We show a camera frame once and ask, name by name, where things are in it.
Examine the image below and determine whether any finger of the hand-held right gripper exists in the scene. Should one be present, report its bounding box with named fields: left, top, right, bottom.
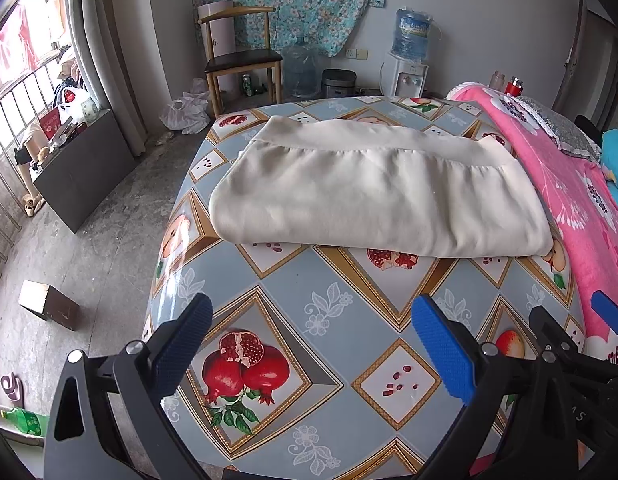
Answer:
left=590, top=290, right=618, bottom=336
left=529, top=305, right=577, bottom=356

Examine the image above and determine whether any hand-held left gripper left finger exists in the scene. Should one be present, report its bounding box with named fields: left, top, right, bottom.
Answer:
left=43, top=292, right=215, bottom=480

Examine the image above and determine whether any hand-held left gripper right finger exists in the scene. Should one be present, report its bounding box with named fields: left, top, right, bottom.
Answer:
left=413, top=294, right=581, bottom=480

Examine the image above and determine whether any cream zip jacket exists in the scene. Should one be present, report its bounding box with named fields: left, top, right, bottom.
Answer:
left=208, top=115, right=555, bottom=259

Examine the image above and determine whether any pink floral blanket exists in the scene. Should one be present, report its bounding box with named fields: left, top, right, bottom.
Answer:
left=446, top=82, right=618, bottom=366

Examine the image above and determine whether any brown cardboard box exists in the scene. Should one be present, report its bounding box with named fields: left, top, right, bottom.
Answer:
left=19, top=280, right=80, bottom=332

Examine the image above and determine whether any green plastic bottle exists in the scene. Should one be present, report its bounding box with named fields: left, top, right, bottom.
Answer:
left=1, top=406, right=50, bottom=437

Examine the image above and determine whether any pink slipper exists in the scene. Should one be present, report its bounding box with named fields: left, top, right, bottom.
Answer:
left=0, top=372, right=24, bottom=411

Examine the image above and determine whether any silver sequin pillow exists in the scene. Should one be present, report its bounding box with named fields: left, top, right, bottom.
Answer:
left=512, top=95, right=602, bottom=163

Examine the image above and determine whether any dark grey cabinet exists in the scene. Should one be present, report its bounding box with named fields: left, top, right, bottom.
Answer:
left=31, top=108, right=138, bottom=233

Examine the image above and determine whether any white plastic bag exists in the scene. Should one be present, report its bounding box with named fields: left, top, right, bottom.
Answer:
left=159, top=91, right=212, bottom=136

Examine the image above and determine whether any red box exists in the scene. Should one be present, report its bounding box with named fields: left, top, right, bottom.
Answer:
left=39, top=108, right=62, bottom=141

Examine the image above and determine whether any white red shopping bag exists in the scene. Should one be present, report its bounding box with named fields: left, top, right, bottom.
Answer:
left=58, top=87, right=100, bottom=123

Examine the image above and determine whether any white water dispenser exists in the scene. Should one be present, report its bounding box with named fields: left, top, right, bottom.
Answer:
left=386, top=55, right=430, bottom=98

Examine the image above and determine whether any metal window railing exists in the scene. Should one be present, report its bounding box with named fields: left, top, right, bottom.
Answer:
left=0, top=57, right=64, bottom=281

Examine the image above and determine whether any wooden chair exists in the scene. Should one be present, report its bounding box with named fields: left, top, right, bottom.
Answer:
left=198, top=6, right=284, bottom=118

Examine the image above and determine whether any dark rice cooker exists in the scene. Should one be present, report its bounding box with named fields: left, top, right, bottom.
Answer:
left=321, top=69, right=358, bottom=100

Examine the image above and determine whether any grey curtain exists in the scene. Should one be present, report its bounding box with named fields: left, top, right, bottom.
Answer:
left=64, top=0, right=150, bottom=158

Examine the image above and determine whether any empty clear water jug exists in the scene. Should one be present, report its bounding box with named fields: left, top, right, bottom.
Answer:
left=281, top=37, right=322, bottom=100

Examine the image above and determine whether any white tall box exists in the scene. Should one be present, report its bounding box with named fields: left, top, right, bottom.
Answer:
left=198, top=1, right=237, bottom=58

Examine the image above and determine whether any blue water jug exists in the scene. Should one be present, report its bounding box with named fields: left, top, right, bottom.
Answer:
left=391, top=8, right=434, bottom=65

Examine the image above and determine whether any teal floral wall cloth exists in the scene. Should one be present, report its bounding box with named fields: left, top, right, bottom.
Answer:
left=191, top=0, right=387, bottom=58

